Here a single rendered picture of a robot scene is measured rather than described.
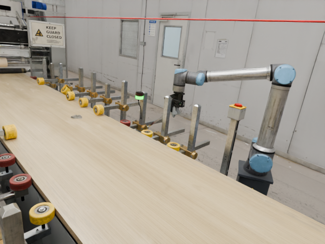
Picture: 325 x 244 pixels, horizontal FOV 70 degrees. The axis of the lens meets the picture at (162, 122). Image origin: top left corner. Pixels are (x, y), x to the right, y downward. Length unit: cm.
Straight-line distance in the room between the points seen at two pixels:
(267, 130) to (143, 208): 106
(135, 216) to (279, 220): 56
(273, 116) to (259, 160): 31
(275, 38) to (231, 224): 338
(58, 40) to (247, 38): 293
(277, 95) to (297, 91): 224
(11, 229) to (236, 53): 405
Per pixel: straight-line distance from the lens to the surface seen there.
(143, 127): 182
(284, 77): 162
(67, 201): 99
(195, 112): 145
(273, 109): 166
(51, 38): 382
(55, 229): 115
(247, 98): 419
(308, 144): 394
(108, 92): 218
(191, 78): 169
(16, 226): 63
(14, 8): 401
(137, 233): 86
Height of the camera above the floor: 151
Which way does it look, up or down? 19 degrees down
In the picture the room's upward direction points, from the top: 6 degrees clockwise
